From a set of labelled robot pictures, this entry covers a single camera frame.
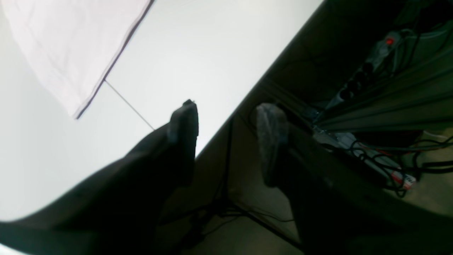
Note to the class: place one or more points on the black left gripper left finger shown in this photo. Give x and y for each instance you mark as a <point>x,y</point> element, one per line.
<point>115,210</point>

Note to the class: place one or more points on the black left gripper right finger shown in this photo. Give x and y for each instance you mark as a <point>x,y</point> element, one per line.
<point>336,211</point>

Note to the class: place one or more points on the pink T-shirt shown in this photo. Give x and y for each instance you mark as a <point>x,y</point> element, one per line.
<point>72,45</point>

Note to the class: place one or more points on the white power strip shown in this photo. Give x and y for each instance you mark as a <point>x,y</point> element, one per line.
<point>382,57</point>

